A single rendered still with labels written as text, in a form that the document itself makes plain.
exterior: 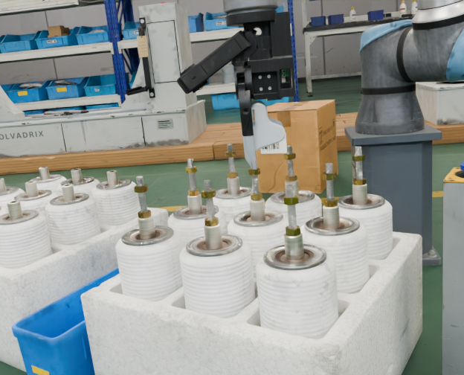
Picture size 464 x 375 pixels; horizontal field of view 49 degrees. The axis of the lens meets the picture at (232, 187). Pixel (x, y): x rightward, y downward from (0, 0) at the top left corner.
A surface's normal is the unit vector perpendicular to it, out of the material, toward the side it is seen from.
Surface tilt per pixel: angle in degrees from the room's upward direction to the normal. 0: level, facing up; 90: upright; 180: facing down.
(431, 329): 0
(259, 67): 90
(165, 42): 90
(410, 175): 90
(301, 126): 90
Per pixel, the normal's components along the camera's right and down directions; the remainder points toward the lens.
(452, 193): -0.54, 0.25
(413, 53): -0.78, 0.19
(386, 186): -0.12, 0.25
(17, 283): 0.83, 0.06
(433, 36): -0.68, 0.44
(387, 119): -0.38, -0.04
